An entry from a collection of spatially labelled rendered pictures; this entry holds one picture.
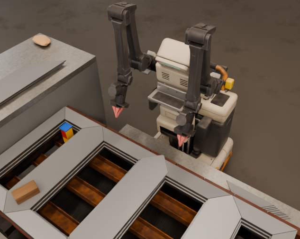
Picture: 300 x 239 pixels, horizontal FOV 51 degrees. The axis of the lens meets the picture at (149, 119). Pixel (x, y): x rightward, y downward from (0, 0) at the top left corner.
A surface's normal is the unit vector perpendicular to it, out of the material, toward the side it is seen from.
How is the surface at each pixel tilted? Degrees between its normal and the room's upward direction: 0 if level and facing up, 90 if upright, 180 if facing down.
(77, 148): 0
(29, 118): 90
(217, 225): 0
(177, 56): 43
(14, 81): 0
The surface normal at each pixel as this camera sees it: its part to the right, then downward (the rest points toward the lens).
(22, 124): 0.82, 0.40
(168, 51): -0.38, -0.13
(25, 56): -0.01, -0.72
